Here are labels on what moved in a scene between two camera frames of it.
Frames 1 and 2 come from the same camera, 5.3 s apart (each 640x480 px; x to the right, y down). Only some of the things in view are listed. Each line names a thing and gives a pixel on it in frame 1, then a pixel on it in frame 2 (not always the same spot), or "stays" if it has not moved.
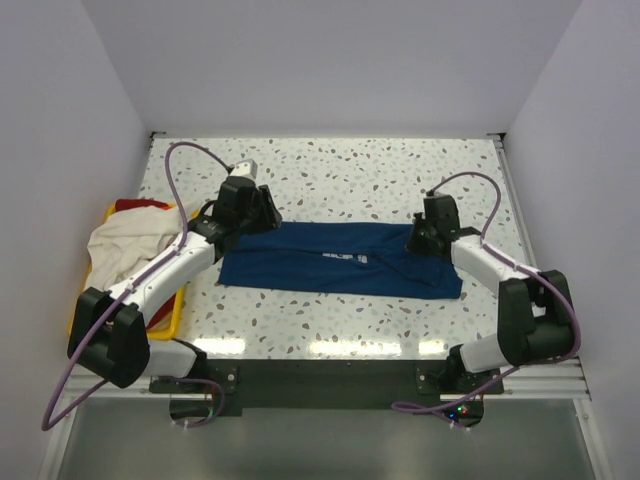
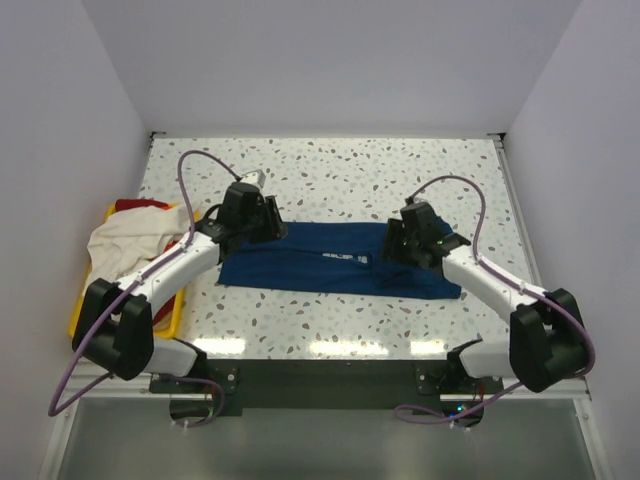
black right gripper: [412, 244] to [390, 248]
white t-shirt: [123, 240] stays
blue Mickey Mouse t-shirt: [339, 258] stays
